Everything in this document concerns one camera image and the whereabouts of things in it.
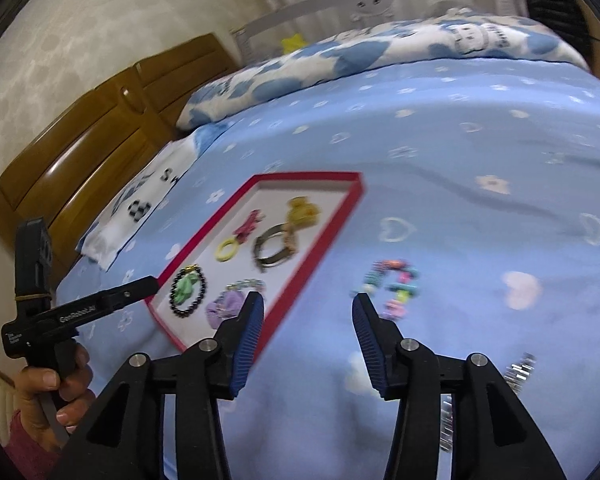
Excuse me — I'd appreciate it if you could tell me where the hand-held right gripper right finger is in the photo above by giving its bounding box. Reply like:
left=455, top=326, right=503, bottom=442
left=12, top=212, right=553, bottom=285
left=351, top=292, right=568, bottom=480

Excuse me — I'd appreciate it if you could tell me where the blue flowered bed sheet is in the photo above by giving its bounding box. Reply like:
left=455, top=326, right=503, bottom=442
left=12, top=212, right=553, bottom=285
left=55, top=57, right=600, bottom=480

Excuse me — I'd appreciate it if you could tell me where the red hair clip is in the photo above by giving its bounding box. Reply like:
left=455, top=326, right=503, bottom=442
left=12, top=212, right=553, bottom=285
left=232, top=210, right=263, bottom=238

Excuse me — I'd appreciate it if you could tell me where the red shallow cardboard box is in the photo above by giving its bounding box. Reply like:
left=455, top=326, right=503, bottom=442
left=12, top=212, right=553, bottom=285
left=145, top=171, right=367, bottom=353

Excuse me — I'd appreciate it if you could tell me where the black puffer coat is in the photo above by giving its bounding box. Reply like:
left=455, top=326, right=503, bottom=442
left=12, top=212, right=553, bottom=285
left=527, top=0, right=596, bottom=61

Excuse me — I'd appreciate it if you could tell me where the black bead bracelet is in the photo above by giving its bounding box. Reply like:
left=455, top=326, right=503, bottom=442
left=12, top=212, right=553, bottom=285
left=168, top=265, right=208, bottom=317

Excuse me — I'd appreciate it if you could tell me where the yellow-green scrunchie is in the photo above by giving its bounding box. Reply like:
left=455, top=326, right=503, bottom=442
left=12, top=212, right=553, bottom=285
left=286, top=197, right=322, bottom=228

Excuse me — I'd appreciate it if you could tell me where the person's left hand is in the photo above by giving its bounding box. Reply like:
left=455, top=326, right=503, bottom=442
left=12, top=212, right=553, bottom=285
left=14, top=342, right=97, bottom=453

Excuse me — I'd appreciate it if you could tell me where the yellow-green hair ring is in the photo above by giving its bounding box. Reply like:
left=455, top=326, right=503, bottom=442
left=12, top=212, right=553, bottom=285
left=215, top=238, right=241, bottom=262

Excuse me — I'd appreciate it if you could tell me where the purple bow bead bracelet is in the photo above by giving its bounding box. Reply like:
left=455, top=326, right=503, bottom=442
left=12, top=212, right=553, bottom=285
left=205, top=280, right=267, bottom=322

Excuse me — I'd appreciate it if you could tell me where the wooden headboard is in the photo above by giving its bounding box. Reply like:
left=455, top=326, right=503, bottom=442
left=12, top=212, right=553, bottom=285
left=0, top=32, right=241, bottom=261

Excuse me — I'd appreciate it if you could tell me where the green hair tie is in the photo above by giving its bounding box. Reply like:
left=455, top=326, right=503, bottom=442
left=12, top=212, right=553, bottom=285
left=174, top=272, right=201, bottom=303

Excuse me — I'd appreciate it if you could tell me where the white and blue pillow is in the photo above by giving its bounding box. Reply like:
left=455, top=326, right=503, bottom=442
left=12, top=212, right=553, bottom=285
left=76, top=137, right=201, bottom=272

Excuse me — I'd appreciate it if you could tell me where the yellow plush toy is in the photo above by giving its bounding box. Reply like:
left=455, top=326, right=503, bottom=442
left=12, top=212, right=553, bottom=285
left=280, top=32, right=306, bottom=56

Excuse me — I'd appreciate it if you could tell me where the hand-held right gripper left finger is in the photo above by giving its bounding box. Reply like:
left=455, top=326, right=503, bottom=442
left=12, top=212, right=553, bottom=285
left=47, top=290, right=267, bottom=480

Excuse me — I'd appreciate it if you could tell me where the grey bed guard rail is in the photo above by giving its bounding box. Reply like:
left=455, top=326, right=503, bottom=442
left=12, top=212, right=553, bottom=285
left=232, top=0, right=511, bottom=68

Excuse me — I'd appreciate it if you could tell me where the person's left forearm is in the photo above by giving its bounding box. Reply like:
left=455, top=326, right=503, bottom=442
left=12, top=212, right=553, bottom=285
left=2, top=410, right=68, bottom=480

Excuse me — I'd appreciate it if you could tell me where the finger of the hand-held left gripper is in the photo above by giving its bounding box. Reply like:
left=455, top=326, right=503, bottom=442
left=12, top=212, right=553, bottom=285
left=100, top=275, right=159, bottom=310

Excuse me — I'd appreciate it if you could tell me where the colourful bead bracelet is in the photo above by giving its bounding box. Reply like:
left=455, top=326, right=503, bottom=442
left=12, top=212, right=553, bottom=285
left=352, top=259, right=422, bottom=321

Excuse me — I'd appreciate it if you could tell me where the blue and white quilt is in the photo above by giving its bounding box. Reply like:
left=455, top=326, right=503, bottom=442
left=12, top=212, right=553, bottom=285
left=176, top=7, right=592, bottom=131

